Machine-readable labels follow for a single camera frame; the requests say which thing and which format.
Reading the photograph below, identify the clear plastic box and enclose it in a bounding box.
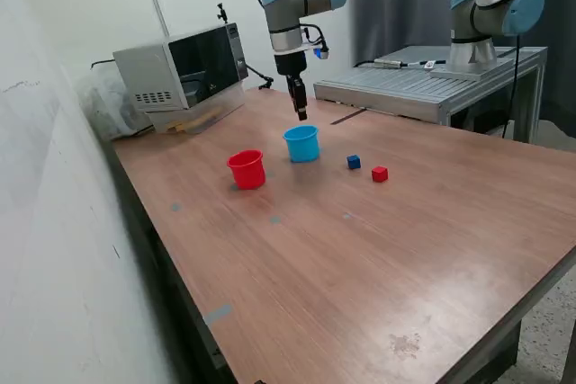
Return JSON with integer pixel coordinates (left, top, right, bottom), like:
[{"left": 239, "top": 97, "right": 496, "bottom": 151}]
[{"left": 146, "top": 86, "right": 247, "bottom": 135}]

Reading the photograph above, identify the black hanging cable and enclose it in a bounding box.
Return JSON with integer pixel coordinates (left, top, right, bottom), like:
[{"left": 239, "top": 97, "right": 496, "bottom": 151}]
[{"left": 501, "top": 31, "right": 523, "bottom": 140}]

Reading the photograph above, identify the short black wrist cable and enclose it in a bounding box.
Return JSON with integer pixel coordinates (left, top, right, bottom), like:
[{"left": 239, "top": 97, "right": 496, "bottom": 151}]
[{"left": 300, "top": 22, "right": 326, "bottom": 48}]

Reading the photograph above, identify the grey tape strip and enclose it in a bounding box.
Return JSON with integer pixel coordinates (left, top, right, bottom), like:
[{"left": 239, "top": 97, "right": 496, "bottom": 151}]
[{"left": 202, "top": 303, "right": 234, "bottom": 326}]

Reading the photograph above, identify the aluminium base plate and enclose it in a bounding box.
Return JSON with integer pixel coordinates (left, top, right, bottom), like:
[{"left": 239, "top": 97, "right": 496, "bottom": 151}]
[{"left": 429, "top": 64, "right": 514, "bottom": 82}]

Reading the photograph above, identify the black tagged cable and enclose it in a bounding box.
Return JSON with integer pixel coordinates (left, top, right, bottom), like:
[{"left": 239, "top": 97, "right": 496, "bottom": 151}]
[{"left": 353, "top": 58, "right": 450, "bottom": 69}]

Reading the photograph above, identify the thin white rod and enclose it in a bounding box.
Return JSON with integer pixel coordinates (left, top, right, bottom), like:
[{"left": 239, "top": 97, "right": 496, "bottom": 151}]
[{"left": 151, "top": 0, "right": 171, "bottom": 39}]

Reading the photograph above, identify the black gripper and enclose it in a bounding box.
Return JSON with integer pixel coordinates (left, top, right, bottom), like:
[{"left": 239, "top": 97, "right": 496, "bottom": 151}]
[{"left": 274, "top": 51, "right": 310, "bottom": 123}]

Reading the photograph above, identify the dark grey curtain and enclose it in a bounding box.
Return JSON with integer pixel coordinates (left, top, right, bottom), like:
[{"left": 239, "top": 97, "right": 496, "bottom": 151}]
[{"left": 348, "top": 0, "right": 576, "bottom": 122}]

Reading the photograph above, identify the red plastic cup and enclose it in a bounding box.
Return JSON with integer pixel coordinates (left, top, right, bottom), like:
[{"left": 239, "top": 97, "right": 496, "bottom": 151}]
[{"left": 226, "top": 148, "right": 267, "bottom": 191}]

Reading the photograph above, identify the blue plastic cup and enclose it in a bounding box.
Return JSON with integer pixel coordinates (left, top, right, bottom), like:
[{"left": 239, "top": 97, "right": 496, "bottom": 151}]
[{"left": 282, "top": 124, "right": 321, "bottom": 164}]

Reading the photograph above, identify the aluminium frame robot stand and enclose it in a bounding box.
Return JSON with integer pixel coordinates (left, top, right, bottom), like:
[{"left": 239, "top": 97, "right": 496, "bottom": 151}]
[{"left": 313, "top": 44, "right": 550, "bottom": 142}]

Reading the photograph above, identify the translucent plastic bag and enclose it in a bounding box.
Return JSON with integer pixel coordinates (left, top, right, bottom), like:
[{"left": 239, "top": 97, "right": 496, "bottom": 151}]
[{"left": 74, "top": 62, "right": 154, "bottom": 140}]

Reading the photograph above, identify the dark flat strip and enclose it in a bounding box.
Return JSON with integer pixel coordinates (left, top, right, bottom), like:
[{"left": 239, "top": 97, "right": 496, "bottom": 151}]
[{"left": 329, "top": 108, "right": 366, "bottom": 126}]

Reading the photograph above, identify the tan wooden stick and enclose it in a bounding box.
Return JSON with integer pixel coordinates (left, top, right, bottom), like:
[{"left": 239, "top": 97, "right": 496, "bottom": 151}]
[{"left": 186, "top": 107, "right": 224, "bottom": 127}]

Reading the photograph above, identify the white wrist mounting bracket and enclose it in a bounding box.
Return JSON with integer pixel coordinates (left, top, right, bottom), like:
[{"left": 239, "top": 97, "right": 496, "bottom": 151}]
[{"left": 269, "top": 41, "right": 325, "bottom": 58}]

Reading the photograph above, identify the silver microwave oven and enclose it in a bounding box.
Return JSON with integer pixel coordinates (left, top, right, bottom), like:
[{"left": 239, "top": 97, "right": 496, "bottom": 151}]
[{"left": 112, "top": 22, "right": 250, "bottom": 112}]

